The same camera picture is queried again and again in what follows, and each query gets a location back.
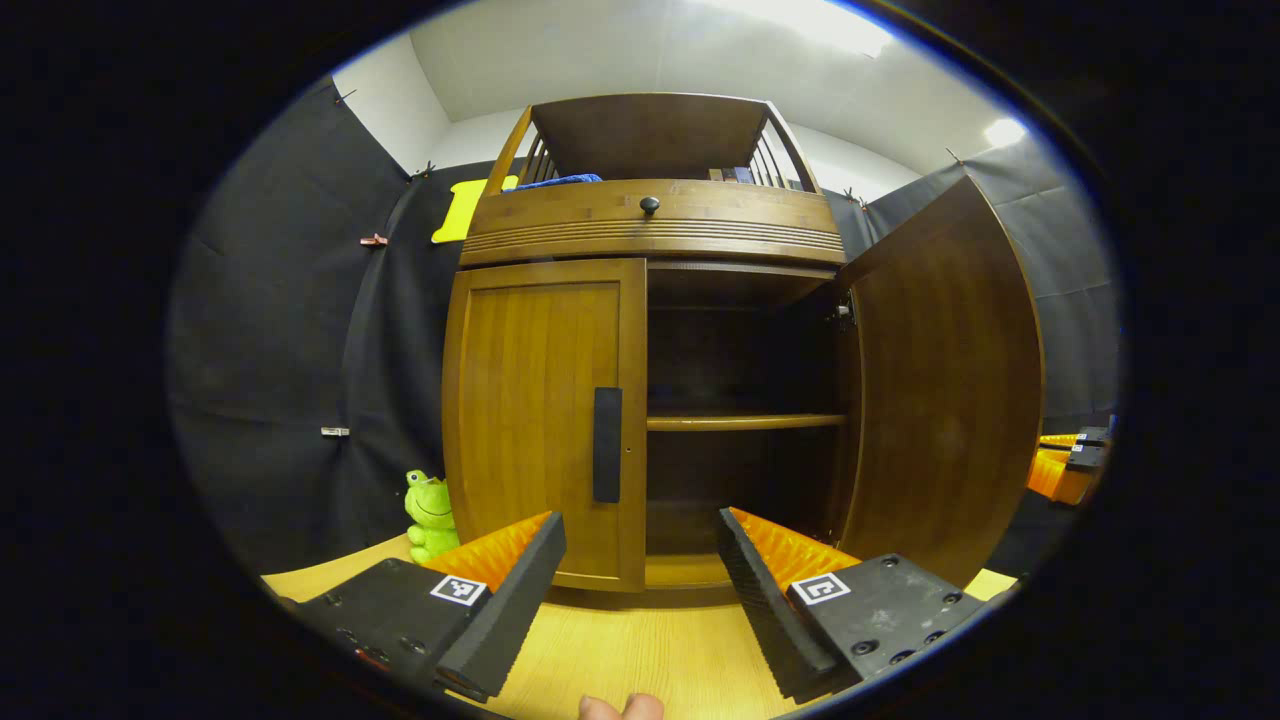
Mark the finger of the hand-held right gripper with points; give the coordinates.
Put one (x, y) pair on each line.
(1085, 458)
(1092, 436)

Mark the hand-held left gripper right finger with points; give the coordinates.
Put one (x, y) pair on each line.
(760, 610)

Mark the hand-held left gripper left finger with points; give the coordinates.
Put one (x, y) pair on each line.
(510, 610)

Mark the wooden shoe cabinet door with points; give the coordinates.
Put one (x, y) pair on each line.
(940, 400)
(530, 420)

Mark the wooden double-door shoe cabinet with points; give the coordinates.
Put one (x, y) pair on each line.
(745, 422)

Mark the wooden cabinet drawer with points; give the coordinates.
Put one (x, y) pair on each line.
(560, 215)

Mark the green frog plush toy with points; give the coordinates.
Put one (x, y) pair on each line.
(430, 510)

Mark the small ceiling light panel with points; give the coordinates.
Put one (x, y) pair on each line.
(1005, 132)

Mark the blue cloth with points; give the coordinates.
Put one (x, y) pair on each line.
(560, 181)

